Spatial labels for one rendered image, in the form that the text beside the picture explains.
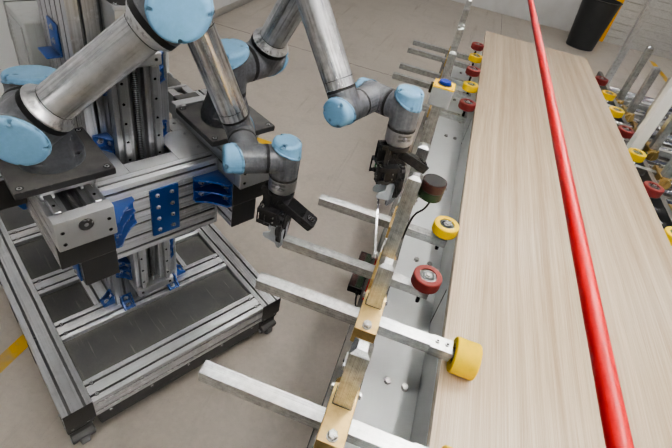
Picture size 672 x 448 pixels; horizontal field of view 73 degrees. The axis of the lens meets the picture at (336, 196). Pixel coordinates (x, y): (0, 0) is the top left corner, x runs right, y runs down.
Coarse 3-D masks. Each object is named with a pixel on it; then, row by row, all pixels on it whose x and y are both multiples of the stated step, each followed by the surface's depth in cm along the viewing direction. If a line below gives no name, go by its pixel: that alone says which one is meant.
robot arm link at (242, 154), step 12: (240, 132) 116; (228, 144) 110; (240, 144) 111; (252, 144) 112; (264, 144) 113; (228, 156) 109; (240, 156) 109; (252, 156) 110; (264, 156) 111; (228, 168) 110; (240, 168) 110; (252, 168) 111; (264, 168) 112
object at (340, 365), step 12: (420, 132) 232; (408, 168) 203; (396, 204) 181; (384, 228) 168; (396, 252) 159; (360, 300) 139; (348, 336) 128; (348, 348) 125; (336, 372) 119; (312, 432) 106; (312, 444) 104
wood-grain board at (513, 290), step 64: (512, 64) 281; (576, 64) 306; (512, 128) 208; (576, 128) 221; (512, 192) 165; (640, 192) 182; (512, 256) 137; (640, 256) 149; (448, 320) 113; (512, 320) 117; (576, 320) 121; (640, 320) 125; (448, 384) 99; (512, 384) 102; (576, 384) 105; (640, 384) 108
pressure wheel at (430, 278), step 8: (416, 272) 124; (424, 272) 125; (432, 272) 125; (416, 280) 122; (424, 280) 122; (432, 280) 123; (440, 280) 123; (416, 288) 123; (424, 288) 121; (432, 288) 121
